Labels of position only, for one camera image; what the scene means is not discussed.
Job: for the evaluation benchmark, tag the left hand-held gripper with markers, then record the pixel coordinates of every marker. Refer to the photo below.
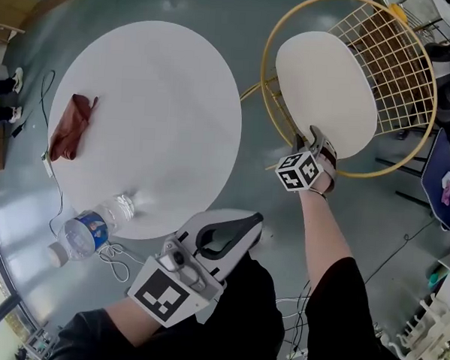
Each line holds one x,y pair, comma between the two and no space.
166,293

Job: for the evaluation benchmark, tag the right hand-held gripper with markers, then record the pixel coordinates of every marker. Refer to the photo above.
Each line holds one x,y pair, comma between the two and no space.
298,172

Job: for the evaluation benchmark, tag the person's right forearm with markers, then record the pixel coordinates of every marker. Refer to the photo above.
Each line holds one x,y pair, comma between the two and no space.
323,233

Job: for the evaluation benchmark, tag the person's left forearm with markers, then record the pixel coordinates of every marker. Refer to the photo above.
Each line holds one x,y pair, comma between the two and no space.
131,319

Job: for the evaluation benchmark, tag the person's right hand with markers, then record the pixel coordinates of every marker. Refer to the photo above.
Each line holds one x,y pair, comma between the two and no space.
328,177

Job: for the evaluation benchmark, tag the person's black shirt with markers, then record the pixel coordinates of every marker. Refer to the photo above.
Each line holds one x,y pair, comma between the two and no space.
258,328

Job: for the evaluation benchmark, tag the brown woven mat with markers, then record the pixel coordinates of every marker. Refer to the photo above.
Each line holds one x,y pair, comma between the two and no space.
390,45

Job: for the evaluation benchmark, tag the pink small item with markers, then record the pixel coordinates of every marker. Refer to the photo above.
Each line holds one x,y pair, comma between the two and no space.
449,190

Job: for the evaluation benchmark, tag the clear plastic water bottle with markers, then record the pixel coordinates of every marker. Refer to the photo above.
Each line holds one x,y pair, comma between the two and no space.
83,236

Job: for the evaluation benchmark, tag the yellow round object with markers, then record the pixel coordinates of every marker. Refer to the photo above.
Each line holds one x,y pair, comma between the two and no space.
399,8

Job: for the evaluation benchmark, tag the teal small item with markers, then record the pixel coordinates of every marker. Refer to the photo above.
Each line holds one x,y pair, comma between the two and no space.
436,279

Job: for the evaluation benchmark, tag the brown crumpled cloth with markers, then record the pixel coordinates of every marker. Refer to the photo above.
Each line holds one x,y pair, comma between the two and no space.
71,130

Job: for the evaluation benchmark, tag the small white adapter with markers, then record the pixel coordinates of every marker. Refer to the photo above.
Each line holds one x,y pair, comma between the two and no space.
47,165

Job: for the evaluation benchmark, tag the white plastic rack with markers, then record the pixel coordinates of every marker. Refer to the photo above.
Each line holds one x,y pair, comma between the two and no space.
428,329

